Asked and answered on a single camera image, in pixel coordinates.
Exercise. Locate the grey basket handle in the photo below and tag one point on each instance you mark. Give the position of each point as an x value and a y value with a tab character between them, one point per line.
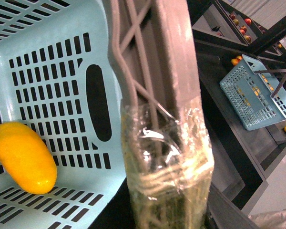
166	148

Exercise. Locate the light blue plastic basket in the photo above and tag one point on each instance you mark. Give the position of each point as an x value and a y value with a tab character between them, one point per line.
55	77

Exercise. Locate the yellow mango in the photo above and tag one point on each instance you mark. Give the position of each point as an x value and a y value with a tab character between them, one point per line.
26	158

